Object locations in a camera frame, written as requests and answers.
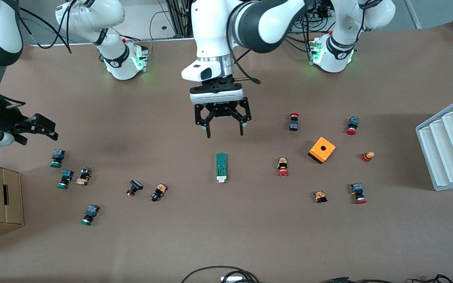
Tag orange button enclosure box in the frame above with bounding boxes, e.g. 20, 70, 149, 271
307, 136, 337, 165

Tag red emergency stop orange block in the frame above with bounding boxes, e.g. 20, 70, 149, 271
277, 157, 290, 178

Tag red mushroom pushbutton blue block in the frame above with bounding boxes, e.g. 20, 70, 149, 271
346, 116, 360, 136
350, 182, 368, 205

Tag green load switch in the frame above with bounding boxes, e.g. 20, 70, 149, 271
215, 153, 229, 184

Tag black equipment rack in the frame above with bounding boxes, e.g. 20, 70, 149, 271
165, 0, 194, 39

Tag grey frame post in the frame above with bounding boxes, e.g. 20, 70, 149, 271
402, 0, 422, 29

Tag black square pushbutton red contacts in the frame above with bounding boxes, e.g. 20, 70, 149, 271
126, 179, 144, 198

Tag black switch orange contact block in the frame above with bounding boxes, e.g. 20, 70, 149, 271
150, 183, 169, 203
75, 167, 93, 186

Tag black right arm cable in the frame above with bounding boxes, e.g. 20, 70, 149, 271
0, 0, 73, 108

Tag black looped cable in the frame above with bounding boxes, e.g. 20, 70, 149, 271
181, 266, 260, 283

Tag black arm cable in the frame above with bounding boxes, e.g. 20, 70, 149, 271
0, 0, 73, 108
226, 39, 261, 85

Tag tangled black cable bundle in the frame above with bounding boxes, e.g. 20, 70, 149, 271
287, 8, 334, 40

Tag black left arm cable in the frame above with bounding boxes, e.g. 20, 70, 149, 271
226, 39, 261, 85

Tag black cable with connector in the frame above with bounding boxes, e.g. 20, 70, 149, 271
321, 274, 453, 283

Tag green mushroom pushbutton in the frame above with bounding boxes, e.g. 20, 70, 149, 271
80, 204, 101, 226
56, 169, 75, 190
50, 149, 66, 169

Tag red pushbutton black contact block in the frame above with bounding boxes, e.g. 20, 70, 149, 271
288, 112, 301, 132

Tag white ridged tray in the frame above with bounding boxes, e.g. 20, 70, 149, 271
415, 94, 453, 191

